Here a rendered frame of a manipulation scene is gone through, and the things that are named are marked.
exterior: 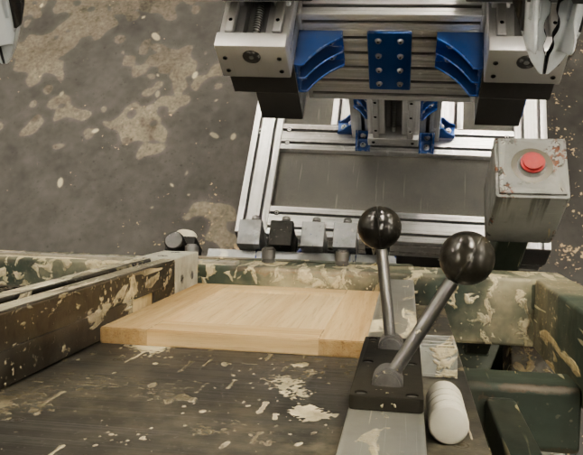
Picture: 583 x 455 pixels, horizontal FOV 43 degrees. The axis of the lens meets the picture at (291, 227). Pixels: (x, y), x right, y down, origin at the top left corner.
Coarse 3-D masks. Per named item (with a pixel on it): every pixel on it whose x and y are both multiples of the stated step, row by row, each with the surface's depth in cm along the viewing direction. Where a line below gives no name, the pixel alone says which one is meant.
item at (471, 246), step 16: (448, 240) 51; (464, 240) 50; (480, 240) 50; (448, 256) 50; (464, 256) 49; (480, 256) 49; (448, 272) 51; (464, 272) 50; (480, 272) 50; (448, 288) 51; (432, 304) 51; (432, 320) 51; (416, 336) 52; (400, 352) 52; (384, 368) 52; (400, 368) 52; (384, 384) 51; (400, 384) 51
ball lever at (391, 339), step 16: (384, 208) 63; (368, 224) 62; (384, 224) 62; (400, 224) 63; (368, 240) 63; (384, 240) 62; (384, 256) 64; (384, 272) 64; (384, 288) 64; (384, 304) 64; (384, 320) 64; (384, 336) 64; (400, 336) 65
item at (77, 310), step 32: (160, 256) 115; (192, 256) 122; (32, 288) 78; (64, 288) 79; (96, 288) 84; (128, 288) 94; (160, 288) 107; (0, 320) 64; (32, 320) 70; (64, 320) 77; (96, 320) 85; (0, 352) 65; (32, 352) 70; (64, 352) 77; (0, 384) 65
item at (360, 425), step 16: (400, 288) 110; (400, 304) 94; (400, 320) 83; (416, 320) 83; (368, 336) 74; (352, 416) 48; (368, 416) 48; (384, 416) 48; (400, 416) 48; (416, 416) 48; (352, 432) 44; (368, 432) 44; (384, 432) 45; (400, 432) 45; (416, 432) 45; (352, 448) 42; (368, 448) 42; (384, 448) 42; (400, 448) 42; (416, 448) 42
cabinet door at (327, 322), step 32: (192, 288) 119; (224, 288) 120; (256, 288) 121; (288, 288) 122; (128, 320) 90; (160, 320) 90; (192, 320) 92; (224, 320) 93; (256, 320) 94; (288, 320) 94; (320, 320) 95; (352, 320) 94; (288, 352) 82; (320, 352) 82; (352, 352) 81
